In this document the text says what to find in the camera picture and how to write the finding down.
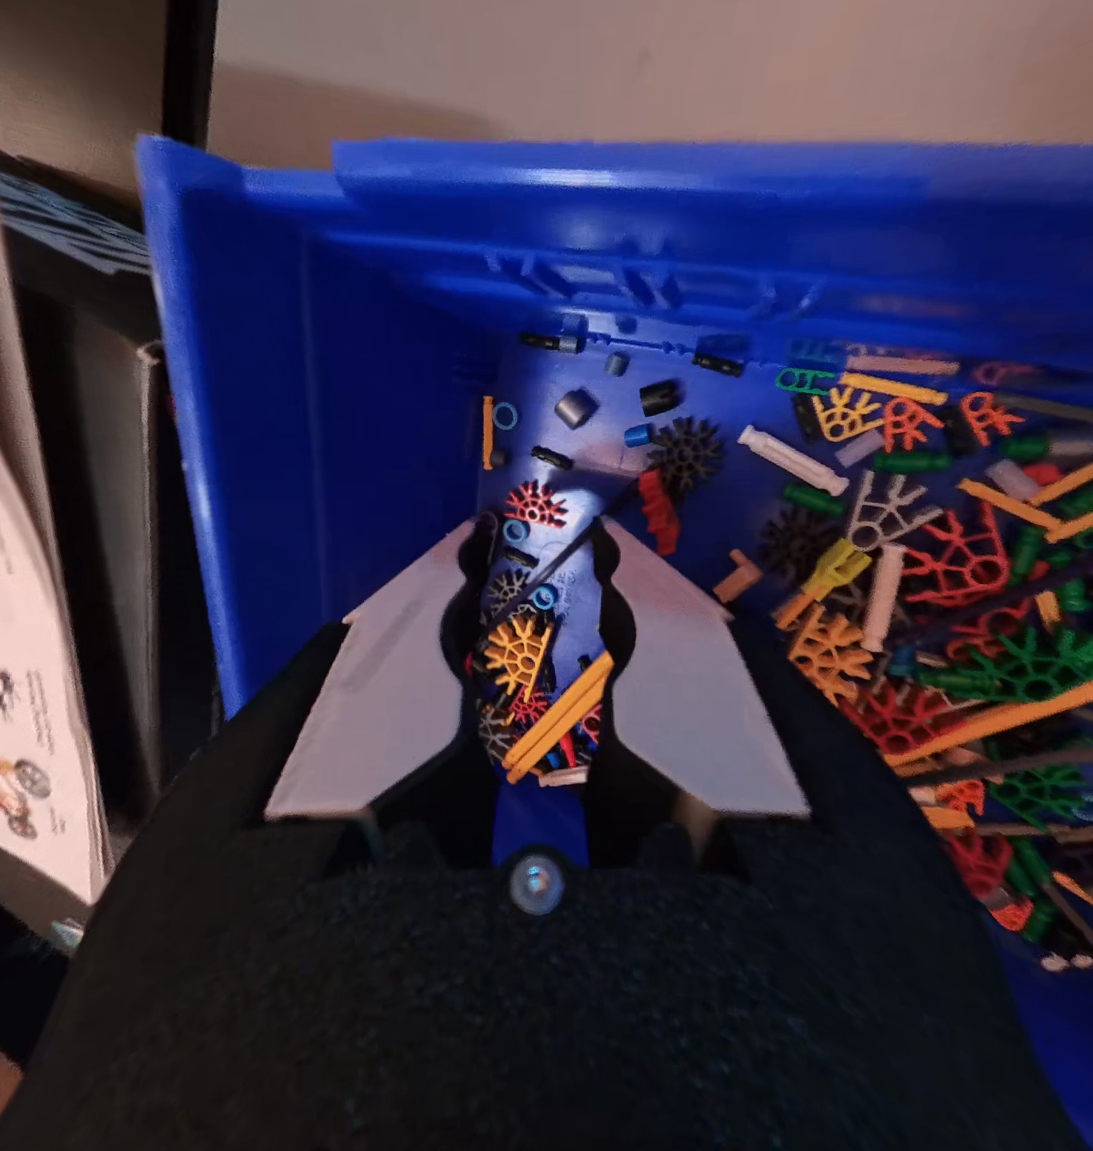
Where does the white instruction booklet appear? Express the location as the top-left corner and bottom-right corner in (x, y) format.
(0, 432), (109, 908)

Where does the black snowflake connector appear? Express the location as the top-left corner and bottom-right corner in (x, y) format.
(649, 417), (725, 496)

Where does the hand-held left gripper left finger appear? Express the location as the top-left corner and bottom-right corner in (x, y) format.
(264, 516), (500, 823)

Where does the blue plastic storage bin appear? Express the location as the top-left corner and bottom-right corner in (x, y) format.
(134, 135), (1093, 1151)

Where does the white rod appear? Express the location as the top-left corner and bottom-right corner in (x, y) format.
(737, 426), (850, 496)

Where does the long dark blue rod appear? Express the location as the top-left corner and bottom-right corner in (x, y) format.
(533, 477), (648, 590)

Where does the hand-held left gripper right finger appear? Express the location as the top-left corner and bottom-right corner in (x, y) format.
(590, 516), (813, 821)

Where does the red half-round connector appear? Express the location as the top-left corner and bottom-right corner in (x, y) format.
(503, 480), (567, 531)

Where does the pile of colourful construction toy pieces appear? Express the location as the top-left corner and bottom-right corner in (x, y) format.
(463, 337), (1093, 994)

